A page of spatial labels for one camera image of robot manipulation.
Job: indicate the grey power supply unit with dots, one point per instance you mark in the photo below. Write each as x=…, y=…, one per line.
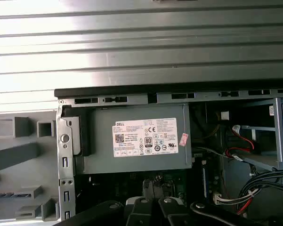
x=101, y=150

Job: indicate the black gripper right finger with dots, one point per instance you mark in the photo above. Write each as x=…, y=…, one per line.
x=172, y=214

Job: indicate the grey metal drive cage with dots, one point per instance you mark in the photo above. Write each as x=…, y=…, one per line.
x=277, y=131

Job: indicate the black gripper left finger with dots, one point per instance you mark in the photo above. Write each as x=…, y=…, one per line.
x=136, y=214

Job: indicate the black open PC case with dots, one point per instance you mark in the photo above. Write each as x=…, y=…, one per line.
x=66, y=164

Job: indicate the blue RAM stick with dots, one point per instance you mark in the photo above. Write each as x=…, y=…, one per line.
x=204, y=183

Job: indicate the green motherboard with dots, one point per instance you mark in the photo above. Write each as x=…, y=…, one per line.
x=179, y=186

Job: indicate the grey parts rack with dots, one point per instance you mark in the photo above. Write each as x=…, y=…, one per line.
x=18, y=183

